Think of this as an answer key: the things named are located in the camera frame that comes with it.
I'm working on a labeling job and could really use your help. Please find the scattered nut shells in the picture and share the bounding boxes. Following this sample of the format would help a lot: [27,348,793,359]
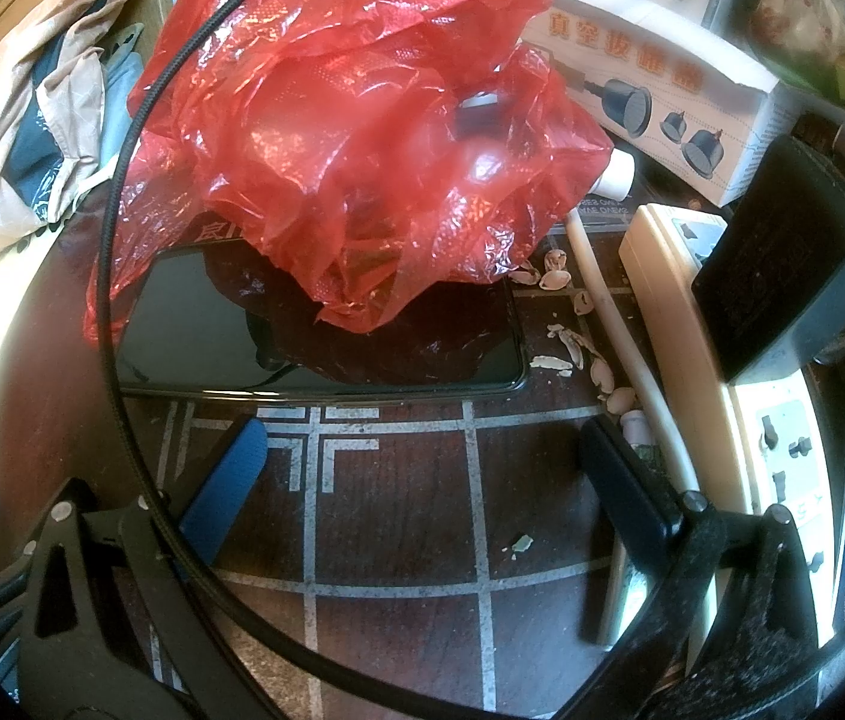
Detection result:
[504,247,640,413]

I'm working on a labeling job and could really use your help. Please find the black power adapter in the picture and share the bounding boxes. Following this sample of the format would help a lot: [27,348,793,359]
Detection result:
[692,136,845,383]

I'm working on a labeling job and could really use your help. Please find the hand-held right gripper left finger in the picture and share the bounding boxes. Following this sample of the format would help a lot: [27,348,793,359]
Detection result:
[0,416,270,720]

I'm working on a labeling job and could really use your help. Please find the white printed cardboard box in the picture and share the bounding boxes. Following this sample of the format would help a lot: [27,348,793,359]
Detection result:
[519,0,845,207]

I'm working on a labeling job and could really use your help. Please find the beige power strip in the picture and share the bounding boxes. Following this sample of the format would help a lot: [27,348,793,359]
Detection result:
[619,204,843,653]

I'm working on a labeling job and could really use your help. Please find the black smartphone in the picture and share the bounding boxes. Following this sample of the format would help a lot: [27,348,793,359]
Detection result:
[113,244,528,395]

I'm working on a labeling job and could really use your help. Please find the black braided cable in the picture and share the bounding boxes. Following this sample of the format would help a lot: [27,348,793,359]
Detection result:
[96,0,845,720]

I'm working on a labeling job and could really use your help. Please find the dark blue cloth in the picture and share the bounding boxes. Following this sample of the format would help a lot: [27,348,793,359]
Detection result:
[6,37,110,235]

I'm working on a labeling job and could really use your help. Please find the white tube cap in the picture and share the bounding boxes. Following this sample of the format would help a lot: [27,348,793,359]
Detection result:
[593,150,637,200]

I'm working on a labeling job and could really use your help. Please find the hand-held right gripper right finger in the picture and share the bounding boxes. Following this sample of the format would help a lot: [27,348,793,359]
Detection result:
[579,416,828,720]

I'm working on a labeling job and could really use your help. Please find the red plastic bag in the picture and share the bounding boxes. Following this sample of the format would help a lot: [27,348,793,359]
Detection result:
[83,0,614,350]

